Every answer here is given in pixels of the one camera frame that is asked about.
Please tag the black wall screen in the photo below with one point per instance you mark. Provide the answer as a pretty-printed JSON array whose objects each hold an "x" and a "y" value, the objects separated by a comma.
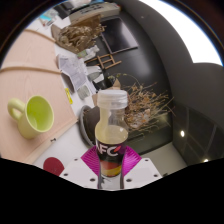
[{"x": 118, "y": 35}]

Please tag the grey plant saucer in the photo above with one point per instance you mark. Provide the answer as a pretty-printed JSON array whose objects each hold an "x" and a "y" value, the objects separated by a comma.
[{"x": 81, "y": 125}]

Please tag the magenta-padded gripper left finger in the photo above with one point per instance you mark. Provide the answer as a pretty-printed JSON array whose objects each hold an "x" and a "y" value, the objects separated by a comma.
[{"x": 78, "y": 170}]

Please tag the flat round red coaster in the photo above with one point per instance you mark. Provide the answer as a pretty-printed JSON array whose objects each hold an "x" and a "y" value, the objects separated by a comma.
[{"x": 53, "y": 166}]

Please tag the brown cardboard box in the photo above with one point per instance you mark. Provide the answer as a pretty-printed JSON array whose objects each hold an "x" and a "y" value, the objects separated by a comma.
[{"x": 115, "y": 84}]

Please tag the beige wooden panel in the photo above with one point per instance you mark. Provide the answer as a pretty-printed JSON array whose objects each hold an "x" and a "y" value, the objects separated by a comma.
[{"x": 30, "y": 83}]

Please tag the small yellow strip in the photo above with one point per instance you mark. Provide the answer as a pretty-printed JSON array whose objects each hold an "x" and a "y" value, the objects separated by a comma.
[{"x": 68, "y": 96}]

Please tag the clear white-capped drink bottle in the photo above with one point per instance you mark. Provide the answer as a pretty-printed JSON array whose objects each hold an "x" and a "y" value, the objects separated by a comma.
[{"x": 111, "y": 136}]

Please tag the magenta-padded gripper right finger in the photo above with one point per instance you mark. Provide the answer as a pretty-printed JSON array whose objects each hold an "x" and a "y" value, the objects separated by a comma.
[{"x": 141, "y": 170}]

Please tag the yellow-green mug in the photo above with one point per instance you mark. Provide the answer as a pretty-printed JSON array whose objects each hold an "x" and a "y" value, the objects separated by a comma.
[{"x": 28, "y": 128}]

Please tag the printed newspaper sheet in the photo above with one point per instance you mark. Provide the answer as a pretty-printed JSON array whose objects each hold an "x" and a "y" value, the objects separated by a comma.
[{"x": 75, "y": 71}]

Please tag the small white cup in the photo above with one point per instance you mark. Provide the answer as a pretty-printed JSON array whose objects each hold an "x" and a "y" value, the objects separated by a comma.
[{"x": 84, "y": 92}]

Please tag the colourful booklet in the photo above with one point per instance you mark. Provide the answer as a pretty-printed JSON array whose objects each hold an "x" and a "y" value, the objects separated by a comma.
[{"x": 49, "y": 16}]

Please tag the dried plant in grey pot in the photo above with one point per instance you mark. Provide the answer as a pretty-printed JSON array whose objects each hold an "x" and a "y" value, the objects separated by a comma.
[{"x": 146, "y": 106}]

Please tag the white plastic chair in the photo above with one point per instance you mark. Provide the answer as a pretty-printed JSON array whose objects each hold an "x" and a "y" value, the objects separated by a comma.
[{"x": 95, "y": 73}]

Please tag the wooden easel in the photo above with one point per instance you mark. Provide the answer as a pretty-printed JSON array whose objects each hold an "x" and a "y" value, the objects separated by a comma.
[{"x": 105, "y": 61}]

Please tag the black desktop device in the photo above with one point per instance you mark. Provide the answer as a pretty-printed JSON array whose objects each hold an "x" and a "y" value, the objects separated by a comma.
[{"x": 93, "y": 11}]

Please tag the round ceiling spotlight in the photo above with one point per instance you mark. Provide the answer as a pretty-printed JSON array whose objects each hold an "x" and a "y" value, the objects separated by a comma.
[
  {"x": 205, "y": 160},
  {"x": 182, "y": 133}
]

